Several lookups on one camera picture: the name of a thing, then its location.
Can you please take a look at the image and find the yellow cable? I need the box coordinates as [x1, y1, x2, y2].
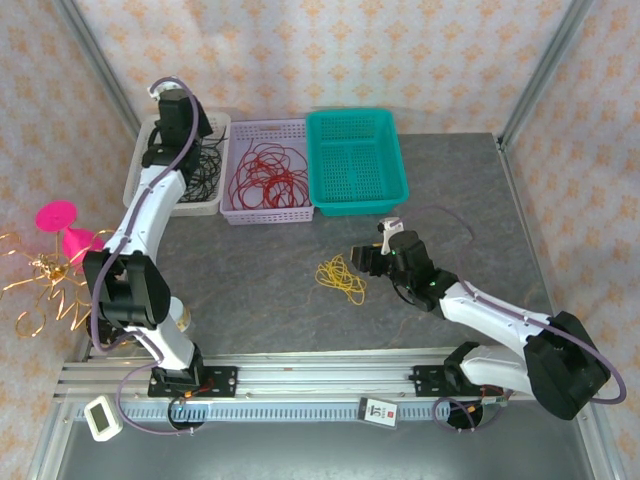
[313, 253, 368, 307]

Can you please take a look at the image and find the teal plastic basket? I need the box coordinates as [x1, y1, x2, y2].
[304, 107, 411, 218]

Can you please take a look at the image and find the white plastic basket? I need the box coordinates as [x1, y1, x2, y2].
[122, 112, 232, 219]

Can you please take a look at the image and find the lavender plastic basket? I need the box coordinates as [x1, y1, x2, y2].
[218, 118, 316, 226]

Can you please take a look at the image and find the pink plastic goblet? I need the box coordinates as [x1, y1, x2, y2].
[34, 199, 109, 275]

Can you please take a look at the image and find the white label card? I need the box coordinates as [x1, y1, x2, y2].
[357, 396, 400, 430]

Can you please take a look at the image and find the round black gold tin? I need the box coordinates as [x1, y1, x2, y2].
[83, 312, 146, 351]

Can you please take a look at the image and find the white digital timer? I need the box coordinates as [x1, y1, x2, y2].
[83, 394, 125, 442]

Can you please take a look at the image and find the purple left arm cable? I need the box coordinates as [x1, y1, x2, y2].
[91, 78, 207, 436]

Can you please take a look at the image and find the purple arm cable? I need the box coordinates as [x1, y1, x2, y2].
[91, 78, 207, 436]
[397, 204, 629, 434]

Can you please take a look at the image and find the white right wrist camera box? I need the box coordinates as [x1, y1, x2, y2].
[377, 217, 404, 256]

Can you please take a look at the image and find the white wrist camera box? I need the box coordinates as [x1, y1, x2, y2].
[377, 217, 404, 256]
[148, 76, 179, 99]

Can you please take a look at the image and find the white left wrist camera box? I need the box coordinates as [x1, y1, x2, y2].
[148, 76, 179, 99]

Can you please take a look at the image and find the pile of black cables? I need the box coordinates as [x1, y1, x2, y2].
[179, 124, 227, 205]

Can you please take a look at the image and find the aluminium frame post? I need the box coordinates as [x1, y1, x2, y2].
[499, 0, 596, 146]
[52, 0, 146, 141]

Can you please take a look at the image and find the pile of red cables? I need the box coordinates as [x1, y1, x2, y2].
[227, 141, 310, 211]

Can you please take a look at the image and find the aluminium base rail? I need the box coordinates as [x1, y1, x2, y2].
[53, 352, 601, 401]

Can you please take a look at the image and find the slotted grey cable duct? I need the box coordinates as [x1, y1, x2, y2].
[74, 403, 506, 424]

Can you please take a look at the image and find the gold wire ornament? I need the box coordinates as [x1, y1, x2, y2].
[0, 229, 119, 339]

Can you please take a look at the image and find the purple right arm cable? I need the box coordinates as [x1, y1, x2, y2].
[397, 204, 629, 434]

